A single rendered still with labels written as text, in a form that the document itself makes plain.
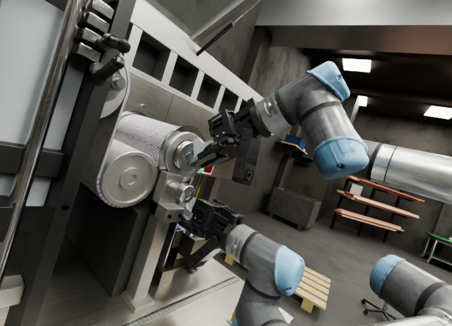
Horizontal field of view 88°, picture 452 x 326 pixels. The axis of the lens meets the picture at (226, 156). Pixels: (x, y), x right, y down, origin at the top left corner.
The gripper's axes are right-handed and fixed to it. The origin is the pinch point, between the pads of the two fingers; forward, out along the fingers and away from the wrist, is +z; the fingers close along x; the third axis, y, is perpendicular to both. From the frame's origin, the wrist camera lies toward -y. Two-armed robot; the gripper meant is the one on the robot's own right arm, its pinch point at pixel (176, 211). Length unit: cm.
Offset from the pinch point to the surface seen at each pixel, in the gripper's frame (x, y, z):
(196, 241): -4.5, -6.3, -6.4
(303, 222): -526, -86, 111
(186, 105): -17.3, 32.8, 30.1
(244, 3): -12, 70, 11
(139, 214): 13.6, 0.9, -2.9
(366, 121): -936, 282, 123
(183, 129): 8.7, 22.0, -2.8
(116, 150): 21.4, 13.5, 0.3
